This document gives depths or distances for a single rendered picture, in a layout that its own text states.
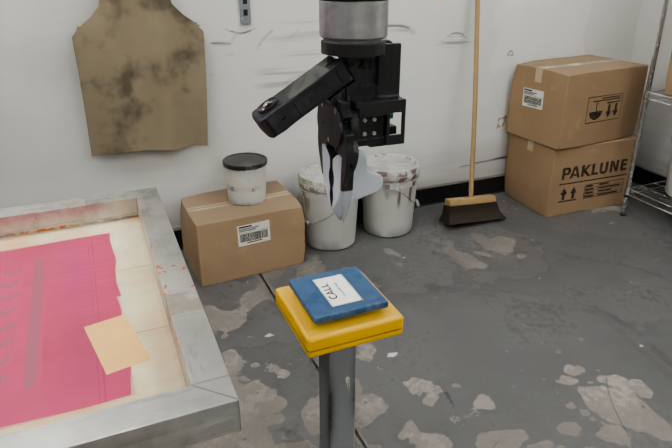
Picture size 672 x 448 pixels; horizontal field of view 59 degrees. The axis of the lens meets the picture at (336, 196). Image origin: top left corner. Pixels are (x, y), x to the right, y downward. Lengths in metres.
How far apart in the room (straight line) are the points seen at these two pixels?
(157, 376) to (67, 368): 0.10
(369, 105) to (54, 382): 0.45
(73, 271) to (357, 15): 0.54
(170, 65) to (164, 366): 2.13
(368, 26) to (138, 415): 0.44
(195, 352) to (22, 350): 0.22
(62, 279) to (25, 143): 1.96
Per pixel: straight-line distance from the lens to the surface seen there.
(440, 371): 2.22
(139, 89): 2.75
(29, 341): 0.79
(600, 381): 2.33
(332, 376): 0.83
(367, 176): 0.70
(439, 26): 3.26
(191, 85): 2.77
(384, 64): 0.67
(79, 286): 0.88
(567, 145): 3.39
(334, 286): 0.78
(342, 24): 0.64
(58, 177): 2.89
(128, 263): 0.92
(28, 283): 0.92
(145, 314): 0.79
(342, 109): 0.65
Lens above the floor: 1.37
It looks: 22 degrees down
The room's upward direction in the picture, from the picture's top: straight up
